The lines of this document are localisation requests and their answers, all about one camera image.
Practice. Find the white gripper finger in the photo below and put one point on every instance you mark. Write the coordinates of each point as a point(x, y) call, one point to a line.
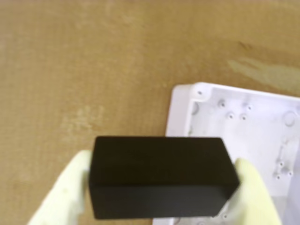
point(250, 199)
point(68, 192)

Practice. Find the black rectangular block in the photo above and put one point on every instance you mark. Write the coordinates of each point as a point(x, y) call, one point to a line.
point(159, 175)

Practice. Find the pale lilac plastic box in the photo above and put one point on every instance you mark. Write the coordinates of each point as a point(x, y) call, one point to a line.
point(257, 131)

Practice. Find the brown cardboard sheet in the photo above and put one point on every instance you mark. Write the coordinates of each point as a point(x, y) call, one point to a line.
point(70, 70)

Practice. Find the clear packing tape strip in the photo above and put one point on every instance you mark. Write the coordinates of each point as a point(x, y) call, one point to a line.
point(269, 72)

